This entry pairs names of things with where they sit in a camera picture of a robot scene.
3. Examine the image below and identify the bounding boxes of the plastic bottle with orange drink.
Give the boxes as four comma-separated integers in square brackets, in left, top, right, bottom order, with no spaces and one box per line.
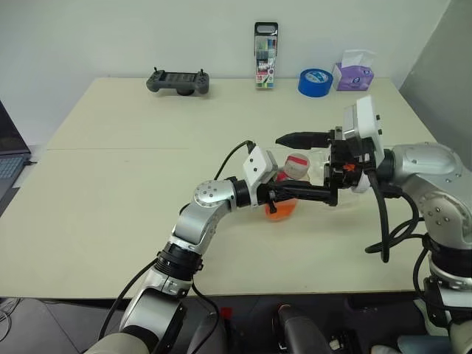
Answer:
[264,153,310,223]

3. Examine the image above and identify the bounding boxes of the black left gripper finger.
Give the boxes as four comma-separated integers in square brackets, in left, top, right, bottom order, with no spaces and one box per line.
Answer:
[273,182,314,197]

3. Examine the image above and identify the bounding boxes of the purple tissue box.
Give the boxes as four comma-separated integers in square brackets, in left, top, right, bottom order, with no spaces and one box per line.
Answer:
[331,49,378,92]

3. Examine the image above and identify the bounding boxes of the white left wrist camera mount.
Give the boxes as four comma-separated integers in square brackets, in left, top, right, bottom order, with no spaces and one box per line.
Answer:
[242,145,279,190]

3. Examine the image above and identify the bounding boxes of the dark rounded shape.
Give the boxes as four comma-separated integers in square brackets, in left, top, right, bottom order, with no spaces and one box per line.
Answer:
[271,302,333,354]

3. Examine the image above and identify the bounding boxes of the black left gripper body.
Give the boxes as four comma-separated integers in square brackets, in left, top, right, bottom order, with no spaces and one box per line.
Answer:
[257,181,279,215]

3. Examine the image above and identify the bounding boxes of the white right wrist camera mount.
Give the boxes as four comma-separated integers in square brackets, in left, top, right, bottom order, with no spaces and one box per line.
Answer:
[341,94,384,195]

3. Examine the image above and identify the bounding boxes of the marker pen pack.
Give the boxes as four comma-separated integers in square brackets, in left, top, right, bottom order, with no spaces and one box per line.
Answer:
[253,21,280,91]

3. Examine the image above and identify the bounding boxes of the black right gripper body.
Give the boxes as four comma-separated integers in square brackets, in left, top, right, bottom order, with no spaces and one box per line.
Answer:
[323,125,366,192]

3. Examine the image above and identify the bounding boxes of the thin white wires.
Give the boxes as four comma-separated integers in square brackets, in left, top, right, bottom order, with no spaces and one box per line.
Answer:
[0,297,21,339]

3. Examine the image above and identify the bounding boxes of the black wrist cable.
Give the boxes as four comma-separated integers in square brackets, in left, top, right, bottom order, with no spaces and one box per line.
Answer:
[364,172,428,263]
[213,140,257,181]

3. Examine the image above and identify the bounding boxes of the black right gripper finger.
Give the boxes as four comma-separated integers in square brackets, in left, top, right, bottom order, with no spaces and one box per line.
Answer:
[294,186,339,207]
[274,131,330,151]

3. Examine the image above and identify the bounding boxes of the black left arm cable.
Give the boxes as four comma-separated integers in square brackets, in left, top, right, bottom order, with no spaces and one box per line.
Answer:
[97,257,163,342]

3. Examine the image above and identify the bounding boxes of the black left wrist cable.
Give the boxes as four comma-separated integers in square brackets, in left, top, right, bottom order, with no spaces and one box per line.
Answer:
[213,140,257,181]

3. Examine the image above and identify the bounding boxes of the blue tape roll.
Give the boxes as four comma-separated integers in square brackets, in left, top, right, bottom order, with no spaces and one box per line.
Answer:
[297,67,334,98]

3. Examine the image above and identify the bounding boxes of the grey handheld game controller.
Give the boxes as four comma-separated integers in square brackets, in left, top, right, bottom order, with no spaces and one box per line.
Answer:
[145,66,212,97]

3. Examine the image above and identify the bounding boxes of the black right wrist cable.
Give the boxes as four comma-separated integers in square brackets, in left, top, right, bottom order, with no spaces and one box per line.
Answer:
[364,172,428,263]

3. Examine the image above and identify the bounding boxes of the dark grey laptop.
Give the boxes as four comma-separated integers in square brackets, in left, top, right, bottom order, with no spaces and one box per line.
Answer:
[0,98,35,217]

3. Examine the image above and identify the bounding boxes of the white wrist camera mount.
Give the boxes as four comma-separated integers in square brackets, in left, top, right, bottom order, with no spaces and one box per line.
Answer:
[341,94,384,195]
[242,145,279,190]

